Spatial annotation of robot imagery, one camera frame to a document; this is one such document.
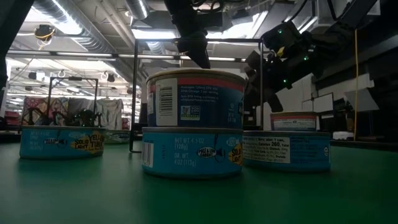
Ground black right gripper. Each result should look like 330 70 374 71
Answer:
244 19 323 114

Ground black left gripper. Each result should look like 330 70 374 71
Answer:
164 0 225 70

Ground dark blue tuna can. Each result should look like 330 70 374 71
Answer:
269 111 318 132
145 68 247 130

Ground light blue tuna can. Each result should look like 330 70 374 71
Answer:
103 129 132 145
241 129 332 173
19 125 106 161
141 126 244 180

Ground whiteboard on black stand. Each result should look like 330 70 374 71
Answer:
301 92 335 131

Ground white box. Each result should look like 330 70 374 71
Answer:
331 131 354 141

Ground grey slanted panel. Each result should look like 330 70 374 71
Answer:
343 88 381 113

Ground white draped cloth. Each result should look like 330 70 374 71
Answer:
95 98 124 131

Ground black background robot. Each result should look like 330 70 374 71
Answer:
51 107 105 128

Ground colourful patterned cloth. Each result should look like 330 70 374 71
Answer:
21 96 70 126

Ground green table mat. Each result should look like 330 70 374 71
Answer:
0 138 398 224

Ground red storage bins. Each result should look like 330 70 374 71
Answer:
3 110 23 127

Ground wooden shelf black wire frame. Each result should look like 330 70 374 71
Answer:
128 37 265 154

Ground small silver air duct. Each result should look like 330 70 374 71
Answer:
124 0 150 20

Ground yellow hanging cable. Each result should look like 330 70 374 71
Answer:
354 28 359 141

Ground large silver air duct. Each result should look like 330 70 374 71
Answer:
30 0 118 54

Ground long ceiling light rail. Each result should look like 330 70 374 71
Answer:
4 49 249 65

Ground black metal table frame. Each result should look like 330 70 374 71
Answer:
0 129 398 154

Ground black background metal frame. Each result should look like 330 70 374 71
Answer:
47 77 100 127

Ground black ceiling device yellow cable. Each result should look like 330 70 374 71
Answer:
33 24 57 44

